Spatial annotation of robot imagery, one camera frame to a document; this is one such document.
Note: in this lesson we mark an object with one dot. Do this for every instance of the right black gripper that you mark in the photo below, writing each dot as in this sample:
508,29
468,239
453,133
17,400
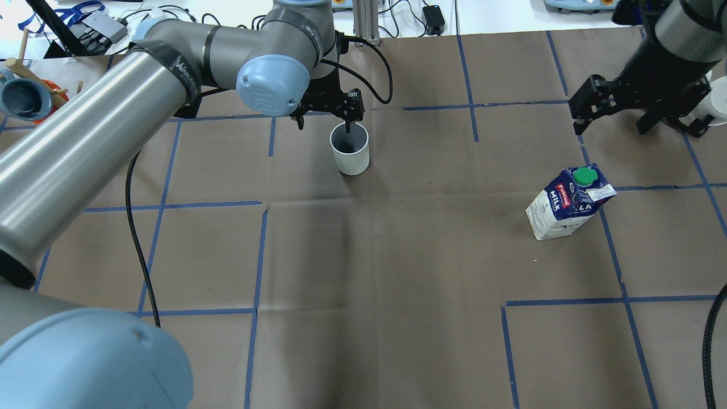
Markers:
653,85

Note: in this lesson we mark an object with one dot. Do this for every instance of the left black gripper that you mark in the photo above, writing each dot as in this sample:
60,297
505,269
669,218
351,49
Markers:
325,102

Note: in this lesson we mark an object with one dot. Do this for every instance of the white grey mug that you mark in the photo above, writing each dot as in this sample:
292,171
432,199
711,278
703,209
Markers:
351,151

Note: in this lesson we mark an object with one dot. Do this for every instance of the blue white milk carton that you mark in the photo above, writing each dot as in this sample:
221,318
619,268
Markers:
568,202

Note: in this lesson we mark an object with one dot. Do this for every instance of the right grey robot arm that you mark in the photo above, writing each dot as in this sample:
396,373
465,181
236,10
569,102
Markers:
680,33

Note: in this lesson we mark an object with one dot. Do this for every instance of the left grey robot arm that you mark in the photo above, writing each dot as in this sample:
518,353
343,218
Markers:
57,354

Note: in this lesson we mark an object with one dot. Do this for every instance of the white upturned cup far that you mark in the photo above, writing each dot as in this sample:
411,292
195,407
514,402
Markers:
713,103

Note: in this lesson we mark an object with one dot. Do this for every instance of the teach pendant near right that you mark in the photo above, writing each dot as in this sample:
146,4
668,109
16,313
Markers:
578,6

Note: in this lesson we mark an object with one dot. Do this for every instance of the black power adapter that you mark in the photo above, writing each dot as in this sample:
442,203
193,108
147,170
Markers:
433,19

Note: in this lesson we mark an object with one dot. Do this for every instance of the orange mug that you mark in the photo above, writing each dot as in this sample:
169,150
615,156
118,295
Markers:
52,97

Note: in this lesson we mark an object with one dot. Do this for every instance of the blue mug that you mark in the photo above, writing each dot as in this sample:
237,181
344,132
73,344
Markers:
23,98

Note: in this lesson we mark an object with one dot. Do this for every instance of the wooden mug tree stand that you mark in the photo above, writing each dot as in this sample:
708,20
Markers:
17,66

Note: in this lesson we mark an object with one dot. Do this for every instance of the black wire cup rack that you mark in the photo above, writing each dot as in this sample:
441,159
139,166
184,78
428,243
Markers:
696,127

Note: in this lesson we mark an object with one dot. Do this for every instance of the aluminium frame post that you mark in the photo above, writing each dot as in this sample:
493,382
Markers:
366,24

